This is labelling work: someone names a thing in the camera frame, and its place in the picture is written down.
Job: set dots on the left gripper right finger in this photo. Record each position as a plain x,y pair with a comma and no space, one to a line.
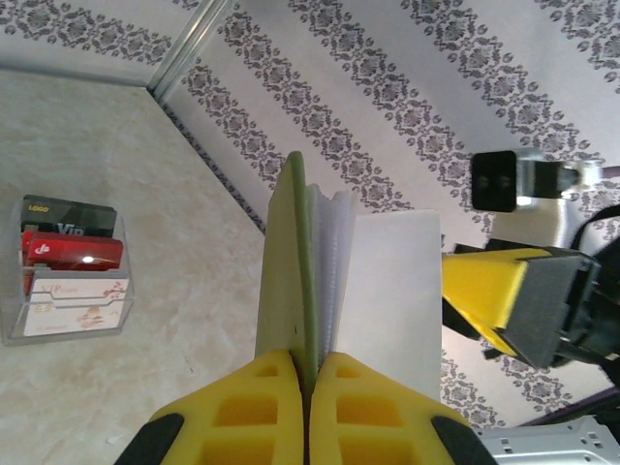
378,426

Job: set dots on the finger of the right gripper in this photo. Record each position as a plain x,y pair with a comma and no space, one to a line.
489,286

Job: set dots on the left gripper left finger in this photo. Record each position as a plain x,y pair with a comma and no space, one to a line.
242,426

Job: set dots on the green card holder wallet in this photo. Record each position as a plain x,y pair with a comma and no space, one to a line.
281,266

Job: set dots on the white floral VIP card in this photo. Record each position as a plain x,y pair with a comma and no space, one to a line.
72,310

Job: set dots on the red card white logo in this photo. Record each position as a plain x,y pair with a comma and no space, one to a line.
72,254

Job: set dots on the black VIP membership card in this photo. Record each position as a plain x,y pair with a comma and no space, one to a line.
72,218

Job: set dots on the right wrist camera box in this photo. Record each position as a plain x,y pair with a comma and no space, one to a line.
494,181

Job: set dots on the aluminium corner post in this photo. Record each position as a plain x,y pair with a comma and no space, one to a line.
189,46

